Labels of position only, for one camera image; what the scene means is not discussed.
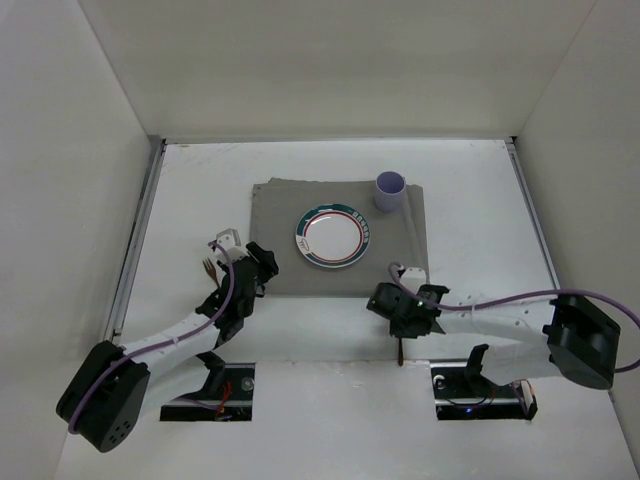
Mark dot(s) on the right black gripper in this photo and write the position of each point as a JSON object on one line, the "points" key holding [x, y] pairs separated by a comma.
{"points": [[407, 326]]}

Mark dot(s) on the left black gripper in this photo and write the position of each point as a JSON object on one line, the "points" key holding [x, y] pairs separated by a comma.
{"points": [[220, 308]]}

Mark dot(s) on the brown wooden spoon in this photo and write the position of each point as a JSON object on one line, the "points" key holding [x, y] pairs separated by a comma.
{"points": [[400, 352]]}

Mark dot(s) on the brown wooden fork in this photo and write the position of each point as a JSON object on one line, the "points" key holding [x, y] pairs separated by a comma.
{"points": [[210, 270]]}

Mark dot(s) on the white plate green rim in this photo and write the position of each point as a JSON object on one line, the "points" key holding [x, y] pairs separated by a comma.
{"points": [[333, 236]]}

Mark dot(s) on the grey cloth placemat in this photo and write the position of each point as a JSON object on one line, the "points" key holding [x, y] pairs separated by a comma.
{"points": [[279, 205]]}

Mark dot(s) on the lavender plastic cup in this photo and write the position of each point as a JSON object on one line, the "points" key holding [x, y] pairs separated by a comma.
{"points": [[390, 187]]}

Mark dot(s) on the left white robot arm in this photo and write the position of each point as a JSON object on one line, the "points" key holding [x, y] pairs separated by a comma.
{"points": [[116, 384]]}

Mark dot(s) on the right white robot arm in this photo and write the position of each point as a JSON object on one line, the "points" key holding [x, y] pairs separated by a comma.
{"points": [[566, 336]]}

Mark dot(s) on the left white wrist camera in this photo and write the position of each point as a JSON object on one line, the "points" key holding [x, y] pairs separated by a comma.
{"points": [[227, 245]]}

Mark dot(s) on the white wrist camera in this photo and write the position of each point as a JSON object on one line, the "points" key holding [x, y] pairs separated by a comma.
{"points": [[412, 279], [227, 245]]}

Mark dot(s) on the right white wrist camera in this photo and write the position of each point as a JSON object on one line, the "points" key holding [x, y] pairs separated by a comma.
{"points": [[412, 279]]}

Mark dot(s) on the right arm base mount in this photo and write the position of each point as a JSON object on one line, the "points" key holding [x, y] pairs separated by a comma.
{"points": [[462, 394]]}

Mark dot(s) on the left aluminium table rail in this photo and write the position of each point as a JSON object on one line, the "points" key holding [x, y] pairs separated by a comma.
{"points": [[116, 315]]}

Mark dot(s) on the aluminium table rail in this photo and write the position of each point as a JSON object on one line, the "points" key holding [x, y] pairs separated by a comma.
{"points": [[510, 143], [116, 315]]}

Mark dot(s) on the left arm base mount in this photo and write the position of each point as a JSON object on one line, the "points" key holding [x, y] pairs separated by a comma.
{"points": [[225, 396]]}

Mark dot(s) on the right aluminium table rail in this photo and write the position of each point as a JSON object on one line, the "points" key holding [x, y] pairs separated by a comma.
{"points": [[510, 143]]}

